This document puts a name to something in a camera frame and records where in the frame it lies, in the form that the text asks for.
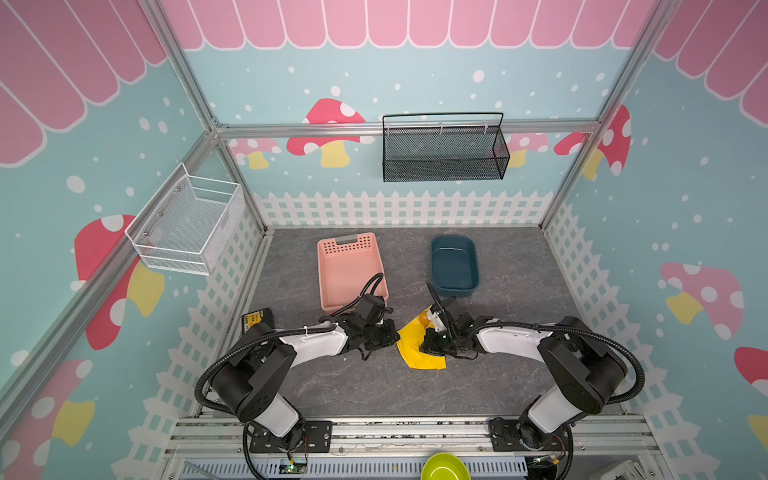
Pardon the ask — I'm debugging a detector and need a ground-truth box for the black yellow tool case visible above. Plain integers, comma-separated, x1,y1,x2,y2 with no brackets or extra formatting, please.
240,308,275,335

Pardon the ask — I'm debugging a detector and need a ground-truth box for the white wire wall basket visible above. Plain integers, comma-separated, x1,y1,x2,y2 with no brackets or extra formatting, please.
125,164,245,276

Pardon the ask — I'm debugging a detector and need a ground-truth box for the black mesh wall basket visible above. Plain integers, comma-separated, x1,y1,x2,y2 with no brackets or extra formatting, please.
381,112,511,182

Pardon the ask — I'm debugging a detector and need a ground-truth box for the pink plastic basket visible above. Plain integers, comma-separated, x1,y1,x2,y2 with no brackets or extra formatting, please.
317,232,384,314

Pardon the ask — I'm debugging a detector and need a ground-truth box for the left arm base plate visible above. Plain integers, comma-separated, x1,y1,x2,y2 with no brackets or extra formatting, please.
248,419,333,455

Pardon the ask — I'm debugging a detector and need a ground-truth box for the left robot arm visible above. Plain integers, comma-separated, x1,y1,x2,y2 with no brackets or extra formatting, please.
194,273,400,442

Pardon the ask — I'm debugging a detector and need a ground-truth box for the teal plastic tub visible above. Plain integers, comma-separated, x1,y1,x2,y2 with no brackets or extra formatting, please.
431,235,479,298

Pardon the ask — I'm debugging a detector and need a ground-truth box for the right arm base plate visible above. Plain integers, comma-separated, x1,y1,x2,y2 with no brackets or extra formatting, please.
488,417,571,452

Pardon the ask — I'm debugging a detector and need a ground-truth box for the aluminium front rail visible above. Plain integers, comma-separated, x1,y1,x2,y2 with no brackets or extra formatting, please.
161,415,661,460

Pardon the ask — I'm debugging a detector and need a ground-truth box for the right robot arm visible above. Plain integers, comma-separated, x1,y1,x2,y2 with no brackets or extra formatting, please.
420,284,645,451

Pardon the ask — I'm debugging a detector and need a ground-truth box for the green bowl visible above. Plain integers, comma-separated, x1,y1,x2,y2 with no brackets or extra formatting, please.
420,452,471,480

